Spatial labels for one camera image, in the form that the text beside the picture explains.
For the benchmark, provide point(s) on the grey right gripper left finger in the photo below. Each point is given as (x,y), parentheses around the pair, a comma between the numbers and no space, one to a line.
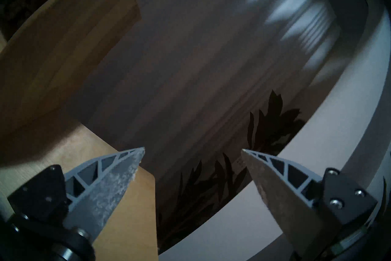
(100,196)

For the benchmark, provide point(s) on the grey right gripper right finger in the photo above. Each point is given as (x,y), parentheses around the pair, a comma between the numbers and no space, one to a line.
(290,199)

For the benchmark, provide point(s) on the tall dark leafy plant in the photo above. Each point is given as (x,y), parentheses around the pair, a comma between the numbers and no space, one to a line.
(275,129)

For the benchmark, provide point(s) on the white curved arch panel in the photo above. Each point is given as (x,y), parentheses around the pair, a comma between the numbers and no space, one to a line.
(336,141)

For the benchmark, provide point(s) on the wooden cabinet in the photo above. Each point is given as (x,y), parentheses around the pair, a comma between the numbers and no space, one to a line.
(61,49)

